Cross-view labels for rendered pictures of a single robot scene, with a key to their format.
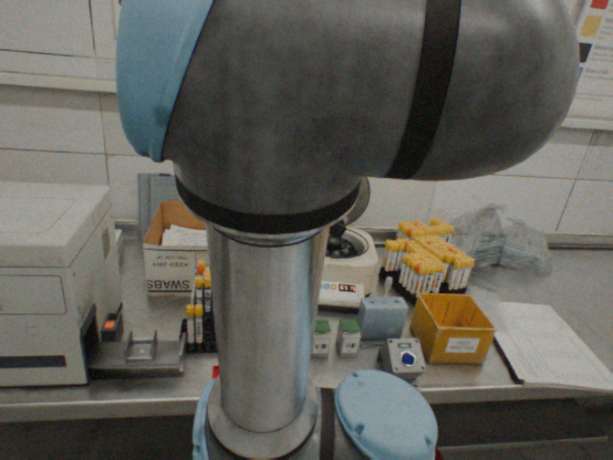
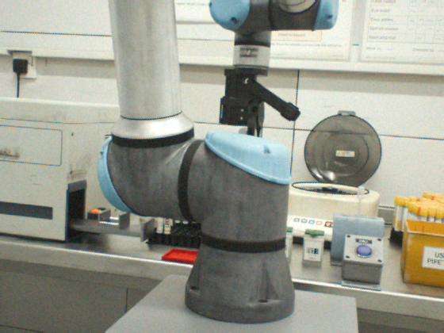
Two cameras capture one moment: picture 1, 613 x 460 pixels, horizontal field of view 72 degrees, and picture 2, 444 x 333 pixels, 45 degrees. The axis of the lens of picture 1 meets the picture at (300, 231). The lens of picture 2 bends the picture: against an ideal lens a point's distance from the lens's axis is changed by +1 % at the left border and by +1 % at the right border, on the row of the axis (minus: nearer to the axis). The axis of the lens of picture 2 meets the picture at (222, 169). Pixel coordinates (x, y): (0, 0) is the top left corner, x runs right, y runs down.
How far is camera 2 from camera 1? 0.59 m
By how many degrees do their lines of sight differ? 29
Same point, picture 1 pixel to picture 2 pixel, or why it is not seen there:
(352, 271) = (340, 207)
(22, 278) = (36, 131)
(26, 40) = (93, 26)
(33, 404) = (21, 243)
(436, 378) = (406, 288)
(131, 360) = (102, 224)
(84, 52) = not seen: hidden behind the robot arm
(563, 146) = not seen: outside the picture
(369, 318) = (339, 231)
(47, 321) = (47, 172)
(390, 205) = (419, 181)
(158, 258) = not seen: hidden behind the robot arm
